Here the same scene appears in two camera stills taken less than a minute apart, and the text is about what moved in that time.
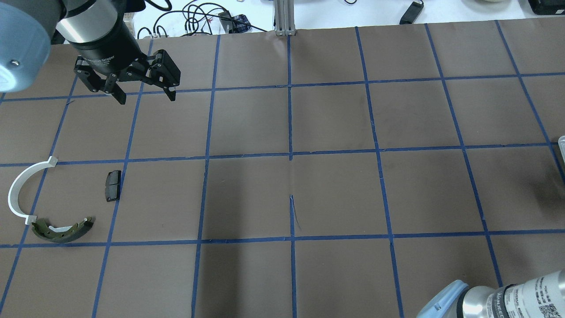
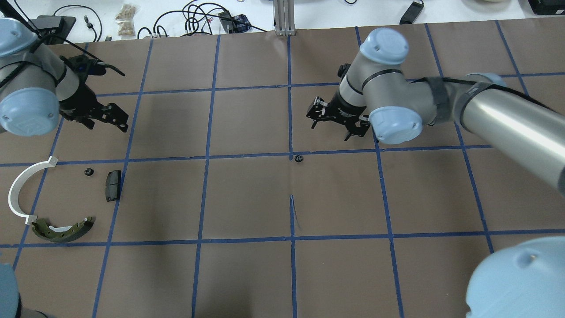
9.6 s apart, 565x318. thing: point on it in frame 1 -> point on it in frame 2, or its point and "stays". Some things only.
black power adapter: (412, 13) stays
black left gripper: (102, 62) -> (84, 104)
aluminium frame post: (284, 23) stays
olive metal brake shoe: (66, 234) stays
